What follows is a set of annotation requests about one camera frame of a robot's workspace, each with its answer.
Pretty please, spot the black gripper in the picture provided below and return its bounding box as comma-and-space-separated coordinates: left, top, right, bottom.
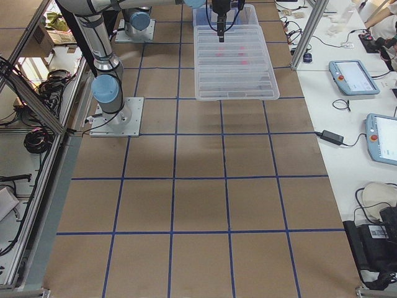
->
212, 0, 231, 42

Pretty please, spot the clear plastic box lid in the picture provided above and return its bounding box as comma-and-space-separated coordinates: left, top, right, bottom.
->
194, 25, 280, 101

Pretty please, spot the clear plastic storage box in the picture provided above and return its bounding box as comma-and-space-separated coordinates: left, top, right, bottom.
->
192, 3, 259, 29

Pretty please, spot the blue teach pendant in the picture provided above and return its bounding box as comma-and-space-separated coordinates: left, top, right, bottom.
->
365, 113, 396, 165
328, 60, 380, 96

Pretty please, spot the black power brick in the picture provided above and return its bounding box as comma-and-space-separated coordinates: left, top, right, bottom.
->
315, 130, 344, 146

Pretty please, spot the beige cap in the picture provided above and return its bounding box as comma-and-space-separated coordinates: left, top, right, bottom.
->
362, 182, 396, 220

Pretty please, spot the aluminium frame post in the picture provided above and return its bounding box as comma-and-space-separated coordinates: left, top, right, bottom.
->
290, 0, 329, 71

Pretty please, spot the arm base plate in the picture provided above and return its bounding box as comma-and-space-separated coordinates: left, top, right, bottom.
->
115, 19, 156, 43
89, 97, 144, 137

